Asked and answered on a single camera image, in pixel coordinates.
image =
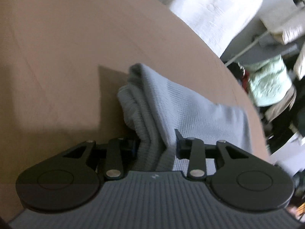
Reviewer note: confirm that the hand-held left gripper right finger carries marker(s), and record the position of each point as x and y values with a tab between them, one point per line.
179	145

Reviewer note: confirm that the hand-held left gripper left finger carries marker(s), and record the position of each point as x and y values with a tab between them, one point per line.
128	148

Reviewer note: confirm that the grey knit sweater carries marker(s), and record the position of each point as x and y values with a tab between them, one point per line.
190	107

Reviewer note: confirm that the dark clothes pile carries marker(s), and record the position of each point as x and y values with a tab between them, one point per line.
239	72

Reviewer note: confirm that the mint green jacket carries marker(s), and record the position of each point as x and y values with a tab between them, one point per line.
269	85

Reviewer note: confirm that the beige pants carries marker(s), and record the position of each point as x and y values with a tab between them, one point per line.
283	107

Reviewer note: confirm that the white pole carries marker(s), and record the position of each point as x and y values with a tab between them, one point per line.
247	45

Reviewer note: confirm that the grey rack shelf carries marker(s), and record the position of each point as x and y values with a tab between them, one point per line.
269	52

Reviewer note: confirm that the white curtain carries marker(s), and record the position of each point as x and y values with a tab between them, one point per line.
214	9

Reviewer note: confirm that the white quilted jacket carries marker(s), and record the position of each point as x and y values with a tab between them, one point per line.
300	64

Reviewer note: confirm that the cream folded blanket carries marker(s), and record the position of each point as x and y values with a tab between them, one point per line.
286	21

